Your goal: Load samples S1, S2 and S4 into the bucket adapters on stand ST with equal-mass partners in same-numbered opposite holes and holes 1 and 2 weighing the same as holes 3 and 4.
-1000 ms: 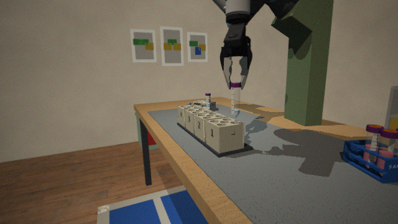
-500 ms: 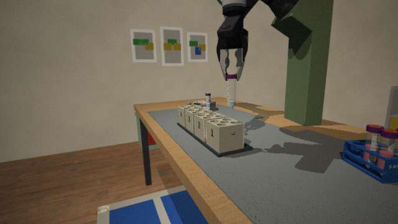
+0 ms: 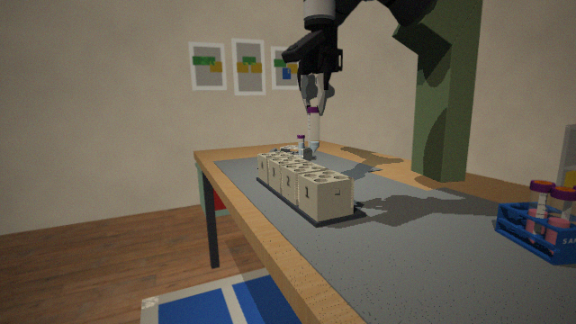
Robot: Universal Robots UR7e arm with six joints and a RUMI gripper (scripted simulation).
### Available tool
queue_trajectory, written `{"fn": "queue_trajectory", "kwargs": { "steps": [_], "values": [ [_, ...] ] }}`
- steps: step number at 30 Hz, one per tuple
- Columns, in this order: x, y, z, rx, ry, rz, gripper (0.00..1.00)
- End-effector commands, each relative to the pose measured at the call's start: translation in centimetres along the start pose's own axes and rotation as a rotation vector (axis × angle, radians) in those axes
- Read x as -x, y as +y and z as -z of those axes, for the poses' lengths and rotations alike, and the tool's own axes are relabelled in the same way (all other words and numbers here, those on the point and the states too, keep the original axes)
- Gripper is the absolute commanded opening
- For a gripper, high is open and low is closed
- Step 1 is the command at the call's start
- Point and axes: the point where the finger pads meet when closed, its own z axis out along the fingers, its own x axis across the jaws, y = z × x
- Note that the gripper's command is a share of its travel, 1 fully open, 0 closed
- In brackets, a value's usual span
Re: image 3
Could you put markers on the blue tube rack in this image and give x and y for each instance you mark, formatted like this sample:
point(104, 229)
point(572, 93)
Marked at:
point(512, 220)

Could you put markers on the grey bench mat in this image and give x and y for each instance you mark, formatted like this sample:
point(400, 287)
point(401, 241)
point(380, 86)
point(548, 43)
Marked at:
point(418, 256)

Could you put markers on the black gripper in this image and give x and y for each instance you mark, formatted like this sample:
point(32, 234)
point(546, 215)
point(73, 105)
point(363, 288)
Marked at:
point(320, 61)

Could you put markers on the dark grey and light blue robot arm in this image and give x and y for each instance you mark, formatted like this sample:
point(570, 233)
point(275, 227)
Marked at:
point(404, 11)

